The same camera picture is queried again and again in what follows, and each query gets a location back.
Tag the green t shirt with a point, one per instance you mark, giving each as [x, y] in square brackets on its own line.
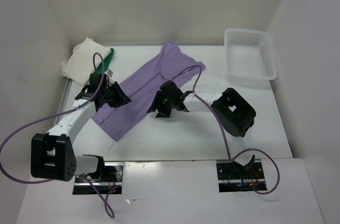
[104, 67]

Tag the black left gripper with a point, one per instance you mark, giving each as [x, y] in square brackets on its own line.
[121, 98]

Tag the lavender t shirt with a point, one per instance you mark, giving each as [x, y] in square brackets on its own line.
[141, 88]

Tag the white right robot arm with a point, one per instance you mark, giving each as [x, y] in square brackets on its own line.
[234, 115]

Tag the white plastic basket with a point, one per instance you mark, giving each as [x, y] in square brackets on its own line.
[249, 55]

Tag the white t shirt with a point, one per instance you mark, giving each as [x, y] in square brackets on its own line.
[80, 65]

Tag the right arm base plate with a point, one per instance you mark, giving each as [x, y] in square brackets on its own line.
[230, 178]

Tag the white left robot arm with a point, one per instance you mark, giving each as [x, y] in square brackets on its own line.
[52, 154]

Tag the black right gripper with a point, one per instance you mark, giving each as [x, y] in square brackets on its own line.
[163, 113]

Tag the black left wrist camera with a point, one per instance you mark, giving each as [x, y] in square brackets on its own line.
[95, 88]

